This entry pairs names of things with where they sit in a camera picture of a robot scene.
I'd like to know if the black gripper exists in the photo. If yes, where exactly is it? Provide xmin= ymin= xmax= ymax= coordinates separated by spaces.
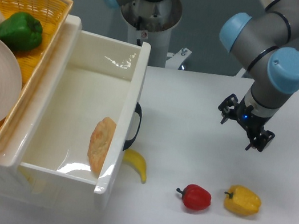
xmin=218 ymin=94 xmax=275 ymax=152

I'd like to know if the white top drawer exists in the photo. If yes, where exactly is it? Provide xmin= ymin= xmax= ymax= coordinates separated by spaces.
xmin=10 ymin=23 xmax=156 ymax=221

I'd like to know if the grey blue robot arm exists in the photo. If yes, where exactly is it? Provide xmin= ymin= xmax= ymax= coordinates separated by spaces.
xmin=104 ymin=0 xmax=299 ymax=151

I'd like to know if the white drawer cabinet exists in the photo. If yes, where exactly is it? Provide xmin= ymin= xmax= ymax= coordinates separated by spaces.
xmin=0 ymin=2 xmax=142 ymax=220

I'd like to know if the yellow bell pepper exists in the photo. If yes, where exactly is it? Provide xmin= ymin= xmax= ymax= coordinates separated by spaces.
xmin=223 ymin=185 xmax=261 ymax=216

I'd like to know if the red bell pepper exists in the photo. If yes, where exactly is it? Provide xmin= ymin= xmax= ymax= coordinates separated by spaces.
xmin=176 ymin=184 xmax=212 ymax=211

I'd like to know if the yellow banana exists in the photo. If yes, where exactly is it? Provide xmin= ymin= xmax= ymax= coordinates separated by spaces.
xmin=123 ymin=149 xmax=147 ymax=184

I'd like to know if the round bread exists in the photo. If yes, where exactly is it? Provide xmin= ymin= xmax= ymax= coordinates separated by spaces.
xmin=87 ymin=117 xmax=116 ymax=174

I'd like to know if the yellow wicker basket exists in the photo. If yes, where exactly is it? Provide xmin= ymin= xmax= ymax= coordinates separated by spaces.
xmin=0 ymin=0 xmax=73 ymax=139

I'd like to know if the green bell pepper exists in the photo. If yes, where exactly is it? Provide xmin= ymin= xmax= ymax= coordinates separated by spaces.
xmin=0 ymin=12 xmax=43 ymax=51

